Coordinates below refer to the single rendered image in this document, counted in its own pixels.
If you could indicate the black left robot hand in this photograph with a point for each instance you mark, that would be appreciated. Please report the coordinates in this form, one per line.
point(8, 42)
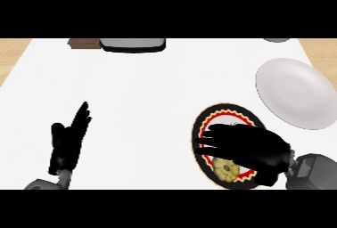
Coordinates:
point(66, 145)

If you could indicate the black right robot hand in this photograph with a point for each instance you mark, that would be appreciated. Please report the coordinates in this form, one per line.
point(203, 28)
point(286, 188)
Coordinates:
point(250, 148)

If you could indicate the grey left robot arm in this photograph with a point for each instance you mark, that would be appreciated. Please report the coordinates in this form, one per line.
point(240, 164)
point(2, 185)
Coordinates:
point(51, 181)

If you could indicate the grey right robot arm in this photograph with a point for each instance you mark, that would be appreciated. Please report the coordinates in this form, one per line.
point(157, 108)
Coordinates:
point(313, 172)

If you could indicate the yellow squash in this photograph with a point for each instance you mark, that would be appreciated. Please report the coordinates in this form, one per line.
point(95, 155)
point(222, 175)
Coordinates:
point(227, 170)

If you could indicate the black patterned plate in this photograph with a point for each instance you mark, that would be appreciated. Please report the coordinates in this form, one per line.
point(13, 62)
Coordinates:
point(205, 166)

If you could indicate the plain white plate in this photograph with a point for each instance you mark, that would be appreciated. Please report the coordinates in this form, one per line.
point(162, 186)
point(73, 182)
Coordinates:
point(296, 93)

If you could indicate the brown wooden block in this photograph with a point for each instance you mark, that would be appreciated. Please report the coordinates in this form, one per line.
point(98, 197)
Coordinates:
point(85, 44)

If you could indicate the grey black-rimmed appliance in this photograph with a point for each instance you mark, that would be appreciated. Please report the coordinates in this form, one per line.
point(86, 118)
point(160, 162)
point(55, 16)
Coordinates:
point(132, 45)

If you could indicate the grey round object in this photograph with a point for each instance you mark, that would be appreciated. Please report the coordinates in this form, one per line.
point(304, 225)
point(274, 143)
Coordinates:
point(277, 39)

